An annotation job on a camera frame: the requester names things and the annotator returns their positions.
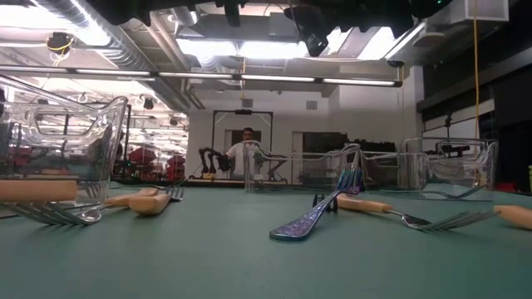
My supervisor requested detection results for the yellow black cable reel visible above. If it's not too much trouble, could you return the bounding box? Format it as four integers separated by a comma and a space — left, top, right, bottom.
45, 31, 76, 56

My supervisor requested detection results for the white ceiling unit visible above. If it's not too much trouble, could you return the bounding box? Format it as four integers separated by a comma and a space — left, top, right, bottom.
447, 0, 510, 25

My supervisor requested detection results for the long ceiling light bar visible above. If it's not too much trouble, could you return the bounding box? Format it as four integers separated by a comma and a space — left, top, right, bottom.
0, 64, 403, 88

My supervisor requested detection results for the dark cabinet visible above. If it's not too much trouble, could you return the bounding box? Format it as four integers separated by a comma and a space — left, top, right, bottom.
301, 131, 349, 186

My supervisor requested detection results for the orange hanging cable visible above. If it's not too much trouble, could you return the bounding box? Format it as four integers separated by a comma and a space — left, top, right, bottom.
472, 0, 480, 140

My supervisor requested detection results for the grey ceiling duct box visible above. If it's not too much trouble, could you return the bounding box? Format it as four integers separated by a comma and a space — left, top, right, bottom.
268, 11, 301, 39

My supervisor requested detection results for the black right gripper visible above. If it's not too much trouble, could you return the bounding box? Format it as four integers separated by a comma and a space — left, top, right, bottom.
285, 0, 416, 57

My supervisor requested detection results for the person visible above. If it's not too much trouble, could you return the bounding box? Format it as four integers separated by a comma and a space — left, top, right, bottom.
225, 126, 261, 180

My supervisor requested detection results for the round metal ceiling duct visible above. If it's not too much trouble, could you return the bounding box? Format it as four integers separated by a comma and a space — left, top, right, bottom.
31, 0, 195, 113

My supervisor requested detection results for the iridescent rainbow fork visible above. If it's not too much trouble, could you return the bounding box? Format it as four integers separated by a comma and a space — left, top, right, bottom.
431, 185, 487, 201
268, 165, 366, 243
484, 218, 516, 228

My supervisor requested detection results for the clear plastic bin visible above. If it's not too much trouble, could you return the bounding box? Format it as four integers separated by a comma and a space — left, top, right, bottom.
360, 136, 499, 203
243, 140, 362, 195
0, 74, 129, 208

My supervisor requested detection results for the green table mat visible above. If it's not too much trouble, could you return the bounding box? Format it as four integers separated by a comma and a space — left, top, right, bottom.
0, 182, 532, 299

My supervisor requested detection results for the red tool cabinet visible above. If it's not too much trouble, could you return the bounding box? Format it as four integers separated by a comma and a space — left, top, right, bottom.
165, 154, 187, 180
127, 145, 158, 178

